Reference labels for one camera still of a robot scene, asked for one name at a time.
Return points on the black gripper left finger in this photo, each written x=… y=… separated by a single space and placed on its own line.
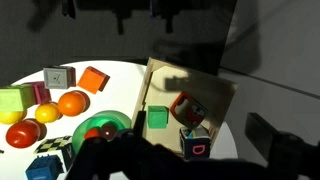
x=140 y=163

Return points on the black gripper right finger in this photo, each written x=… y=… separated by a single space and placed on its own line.
x=266 y=136

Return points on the green bowl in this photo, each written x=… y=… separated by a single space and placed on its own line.
x=81 y=131

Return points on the red picture cube block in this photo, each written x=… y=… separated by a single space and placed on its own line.
x=188 y=110

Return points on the checkered cube block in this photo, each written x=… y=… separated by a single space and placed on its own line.
x=55 y=144

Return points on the blue cube block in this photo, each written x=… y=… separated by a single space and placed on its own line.
x=43 y=168

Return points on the orange cube block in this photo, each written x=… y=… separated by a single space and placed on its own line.
x=90 y=80

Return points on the grey cube block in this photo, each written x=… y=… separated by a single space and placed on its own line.
x=56 y=78

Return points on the dark red block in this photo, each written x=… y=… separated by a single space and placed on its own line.
x=41 y=92

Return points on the lime green cube block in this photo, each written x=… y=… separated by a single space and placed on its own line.
x=15 y=97

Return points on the small brown ball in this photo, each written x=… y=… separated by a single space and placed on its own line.
x=108 y=131

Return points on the small red toy piece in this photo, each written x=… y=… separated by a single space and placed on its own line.
x=91 y=134

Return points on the wooden tray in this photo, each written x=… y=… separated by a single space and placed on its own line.
x=200 y=90

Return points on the orange fruit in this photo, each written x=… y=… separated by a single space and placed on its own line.
x=71 y=103

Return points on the yellow lemon fruit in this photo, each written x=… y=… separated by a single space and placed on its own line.
x=10 y=117
x=46 y=113

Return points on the red tomato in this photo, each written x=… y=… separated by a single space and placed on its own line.
x=21 y=134

